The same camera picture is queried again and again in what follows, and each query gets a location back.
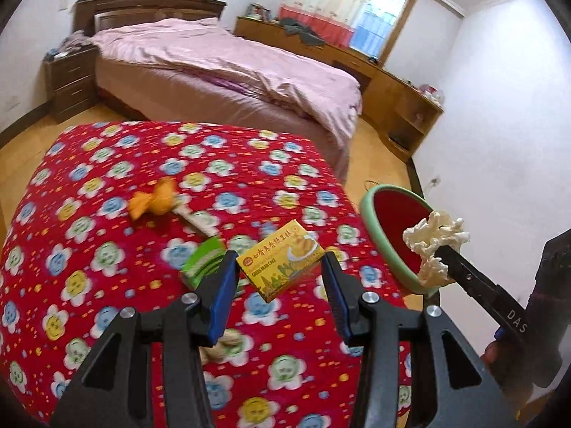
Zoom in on white tissue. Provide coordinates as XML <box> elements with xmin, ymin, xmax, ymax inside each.
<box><xmin>403</xmin><ymin>211</ymin><xmax>470</xmax><ymax>288</ymax></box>

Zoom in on green mosquito coil box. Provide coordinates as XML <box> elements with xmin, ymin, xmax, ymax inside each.
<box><xmin>181</xmin><ymin>237</ymin><xmax>227</xmax><ymax>290</ymax></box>

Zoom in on small orange wrapper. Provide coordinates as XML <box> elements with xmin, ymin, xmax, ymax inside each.
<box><xmin>128</xmin><ymin>177</ymin><xmax>175</xmax><ymax>220</ymax></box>

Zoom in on yellow green bean cake box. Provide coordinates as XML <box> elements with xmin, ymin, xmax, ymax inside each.
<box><xmin>237</xmin><ymin>220</ymin><xmax>325</xmax><ymax>304</ymax></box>

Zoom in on green red trash basket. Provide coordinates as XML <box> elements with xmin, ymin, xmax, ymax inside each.
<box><xmin>359</xmin><ymin>184</ymin><xmax>438</xmax><ymax>297</ymax></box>

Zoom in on peanut in shell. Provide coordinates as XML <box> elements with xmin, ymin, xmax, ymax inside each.
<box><xmin>218</xmin><ymin>328</ymin><xmax>243</xmax><ymax>347</ymax></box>
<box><xmin>199</xmin><ymin>343</ymin><xmax>226</xmax><ymax>365</ymax></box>

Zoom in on red smiley flower quilt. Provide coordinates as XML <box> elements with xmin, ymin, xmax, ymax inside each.
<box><xmin>1</xmin><ymin>123</ymin><xmax>401</xmax><ymax>427</ymax></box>

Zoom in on beige cardboard strip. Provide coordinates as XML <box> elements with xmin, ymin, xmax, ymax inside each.
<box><xmin>173</xmin><ymin>205</ymin><xmax>219</xmax><ymax>238</ymax></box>

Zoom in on long wooden cabinet desk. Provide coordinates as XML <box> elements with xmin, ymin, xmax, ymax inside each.
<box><xmin>233</xmin><ymin>15</ymin><xmax>445</xmax><ymax>163</ymax></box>

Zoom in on pink bed quilt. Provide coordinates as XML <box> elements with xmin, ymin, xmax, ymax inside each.
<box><xmin>92</xmin><ymin>17</ymin><xmax>362</xmax><ymax>146</ymax></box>

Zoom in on dark wooden nightstand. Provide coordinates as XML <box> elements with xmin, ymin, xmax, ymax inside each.
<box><xmin>44</xmin><ymin>46</ymin><xmax>99</xmax><ymax>123</ymax></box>

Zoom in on dark clothes on cabinet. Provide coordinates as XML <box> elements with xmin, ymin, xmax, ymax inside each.
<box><xmin>279</xmin><ymin>17</ymin><xmax>325</xmax><ymax>46</ymax></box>

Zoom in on clothes on nightstand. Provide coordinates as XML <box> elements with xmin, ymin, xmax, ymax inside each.
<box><xmin>44</xmin><ymin>30</ymin><xmax>94</xmax><ymax>61</ymax></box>

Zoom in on dark wooden headboard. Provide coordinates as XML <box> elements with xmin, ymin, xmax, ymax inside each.
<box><xmin>72</xmin><ymin>0</ymin><xmax>227</xmax><ymax>36</ymax></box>

